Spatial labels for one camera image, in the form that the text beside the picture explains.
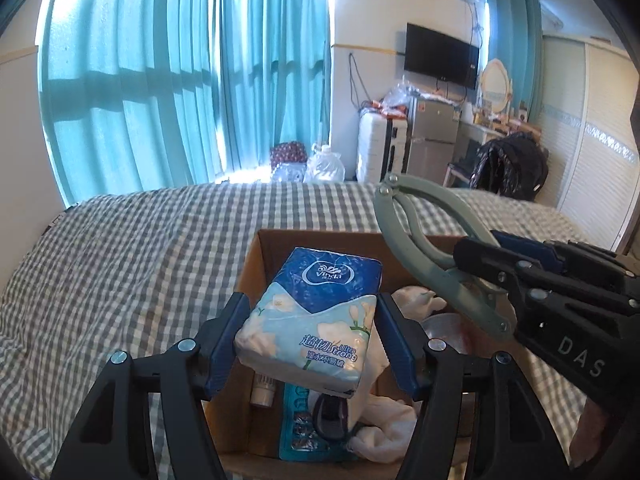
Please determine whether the person's right hand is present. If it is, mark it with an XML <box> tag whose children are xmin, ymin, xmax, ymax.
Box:
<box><xmin>575</xmin><ymin>395</ymin><xmax>623</xmax><ymax>467</ymax></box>

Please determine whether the dark floral bag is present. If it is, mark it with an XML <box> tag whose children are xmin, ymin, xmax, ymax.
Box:
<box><xmin>270</xmin><ymin>142</ymin><xmax>307</xmax><ymax>183</ymax></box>

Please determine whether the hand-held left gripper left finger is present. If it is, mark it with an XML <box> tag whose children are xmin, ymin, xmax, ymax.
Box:
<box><xmin>50</xmin><ymin>291</ymin><xmax>251</xmax><ymax>480</ymax></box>

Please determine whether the brown cardboard box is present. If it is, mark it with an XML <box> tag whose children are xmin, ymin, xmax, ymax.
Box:
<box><xmin>202</xmin><ymin>229</ymin><xmax>590</xmax><ymax>480</ymax></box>

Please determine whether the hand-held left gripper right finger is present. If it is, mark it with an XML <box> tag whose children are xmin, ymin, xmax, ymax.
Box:
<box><xmin>377</xmin><ymin>291</ymin><xmax>568</xmax><ymax>480</ymax></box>

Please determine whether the wide turquoise window curtain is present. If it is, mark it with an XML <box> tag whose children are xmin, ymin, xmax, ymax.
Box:
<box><xmin>37</xmin><ymin>0</ymin><xmax>335</xmax><ymax>206</ymax></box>

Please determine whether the narrow turquoise curtain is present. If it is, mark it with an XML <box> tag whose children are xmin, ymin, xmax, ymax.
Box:
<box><xmin>480</xmin><ymin>0</ymin><xmax>543</xmax><ymax>123</ymax></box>

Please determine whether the clear plastic bag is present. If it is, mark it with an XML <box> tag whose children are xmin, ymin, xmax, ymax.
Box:
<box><xmin>382</xmin><ymin>76</ymin><xmax>417</xmax><ymax>111</ymax></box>
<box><xmin>302</xmin><ymin>143</ymin><xmax>346</xmax><ymax>183</ymax></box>

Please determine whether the checked bed sheet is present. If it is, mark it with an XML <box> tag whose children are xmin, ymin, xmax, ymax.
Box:
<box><xmin>0</xmin><ymin>182</ymin><xmax>623</xmax><ymax>480</ymax></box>

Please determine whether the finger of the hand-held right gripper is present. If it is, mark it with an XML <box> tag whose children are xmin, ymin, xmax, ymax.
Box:
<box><xmin>490</xmin><ymin>230</ymin><xmax>640</xmax><ymax>281</ymax></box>
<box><xmin>452</xmin><ymin>236</ymin><xmax>640</xmax><ymax>321</ymax></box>

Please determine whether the clear plastic cup red label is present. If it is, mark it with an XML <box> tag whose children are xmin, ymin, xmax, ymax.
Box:
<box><xmin>420</xmin><ymin>312</ymin><xmax>473</xmax><ymax>357</ymax></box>

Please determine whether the white dressing table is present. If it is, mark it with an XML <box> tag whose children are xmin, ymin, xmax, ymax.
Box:
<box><xmin>457</xmin><ymin>120</ymin><xmax>543</xmax><ymax>163</ymax></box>

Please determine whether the blue blister pack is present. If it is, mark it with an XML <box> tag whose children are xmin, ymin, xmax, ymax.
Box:
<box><xmin>279</xmin><ymin>382</ymin><xmax>362</xmax><ymax>462</ymax></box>

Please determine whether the black jacket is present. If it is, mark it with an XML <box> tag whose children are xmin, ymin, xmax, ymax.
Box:
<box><xmin>470</xmin><ymin>132</ymin><xmax>549</xmax><ymax>202</ymax></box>

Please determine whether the oval white-framed mirror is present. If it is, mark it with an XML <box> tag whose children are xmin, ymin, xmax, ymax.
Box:
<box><xmin>480</xmin><ymin>58</ymin><xmax>515</xmax><ymax>116</ymax></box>

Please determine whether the blue tissue packet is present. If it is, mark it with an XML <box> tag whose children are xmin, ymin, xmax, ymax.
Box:
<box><xmin>234</xmin><ymin>246</ymin><xmax>383</xmax><ymax>400</ymax></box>

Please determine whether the silver suitcase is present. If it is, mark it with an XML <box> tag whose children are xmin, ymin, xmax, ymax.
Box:
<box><xmin>387</xmin><ymin>119</ymin><xmax>412</xmax><ymax>177</ymax></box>

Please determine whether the black wall television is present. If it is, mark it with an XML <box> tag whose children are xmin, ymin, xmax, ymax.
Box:
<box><xmin>404</xmin><ymin>22</ymin><xmax>481</xmax><ymax>90</ymax></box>

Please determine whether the silver small fridge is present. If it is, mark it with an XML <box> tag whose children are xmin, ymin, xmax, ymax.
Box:
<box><xmin>407</xmin><ymin>97</ymin><xmax>460</xmax><ymax>181</ymax></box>

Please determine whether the dark wall cable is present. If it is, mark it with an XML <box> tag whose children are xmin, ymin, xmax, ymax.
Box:
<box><xmin>347</xmin><ymin>52</ymin><xmax>364</xmax><ymax>109</ymax></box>

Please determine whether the white ribbed suitcase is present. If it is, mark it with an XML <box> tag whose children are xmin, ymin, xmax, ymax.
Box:
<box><xmin>356</xmin><ymin>111</ymin><xmax>392</xmax><ymax>183</ymax></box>

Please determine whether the small white tube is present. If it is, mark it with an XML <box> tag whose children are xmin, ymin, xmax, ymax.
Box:
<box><xmin>250</xmin><ymin>371</ymin><xmax>277</xmax><ymax>407</ymax></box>

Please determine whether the white louvred wardrobe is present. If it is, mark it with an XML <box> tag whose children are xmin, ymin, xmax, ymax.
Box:
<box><xmin>530</xmin><ymin>35</ymin><xmax>640</xmax><ymax>251</ymax></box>

